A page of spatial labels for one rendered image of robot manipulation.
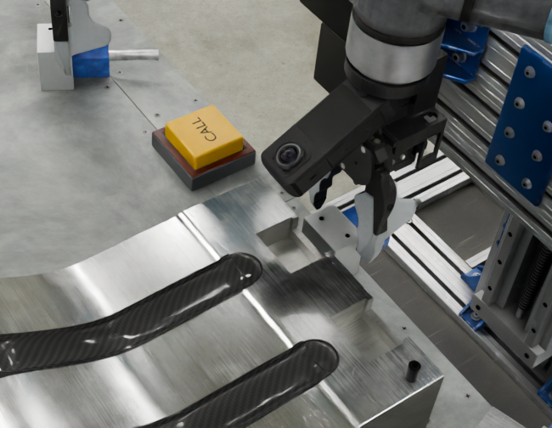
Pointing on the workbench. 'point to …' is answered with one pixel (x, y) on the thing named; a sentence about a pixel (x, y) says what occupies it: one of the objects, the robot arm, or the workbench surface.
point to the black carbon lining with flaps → (195, 295)
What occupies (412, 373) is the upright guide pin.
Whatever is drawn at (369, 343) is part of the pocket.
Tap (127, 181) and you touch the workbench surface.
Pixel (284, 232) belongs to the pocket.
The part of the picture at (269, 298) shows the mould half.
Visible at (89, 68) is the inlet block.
